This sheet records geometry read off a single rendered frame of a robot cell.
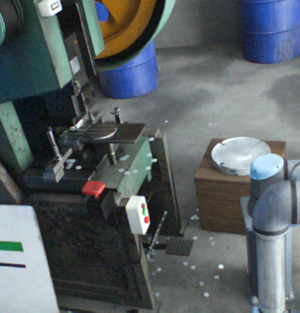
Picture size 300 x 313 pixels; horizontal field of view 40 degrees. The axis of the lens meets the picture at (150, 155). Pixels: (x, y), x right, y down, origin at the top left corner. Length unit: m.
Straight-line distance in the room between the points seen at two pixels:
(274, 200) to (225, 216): 1.06
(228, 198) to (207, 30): 3.10
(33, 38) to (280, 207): 0.90
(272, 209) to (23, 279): 1.24
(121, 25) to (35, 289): 1.23
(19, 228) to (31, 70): 0.70
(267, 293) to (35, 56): 1.02
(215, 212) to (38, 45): 1.24
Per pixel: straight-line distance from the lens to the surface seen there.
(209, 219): 2.20
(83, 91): 1.59
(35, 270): 1.92
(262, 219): 1.14
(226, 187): 2.03
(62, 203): 1.64
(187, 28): 4.95
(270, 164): 1.52
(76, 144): 1.68
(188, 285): 2.02
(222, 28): 4.87
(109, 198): 1.47
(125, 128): 1.67
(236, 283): 2.01
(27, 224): 1.80
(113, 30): 1.90
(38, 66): 1.43
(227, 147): 2.18
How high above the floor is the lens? 1.55
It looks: 32 degrees down
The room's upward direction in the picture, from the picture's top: 11 degrees counter-clockwise
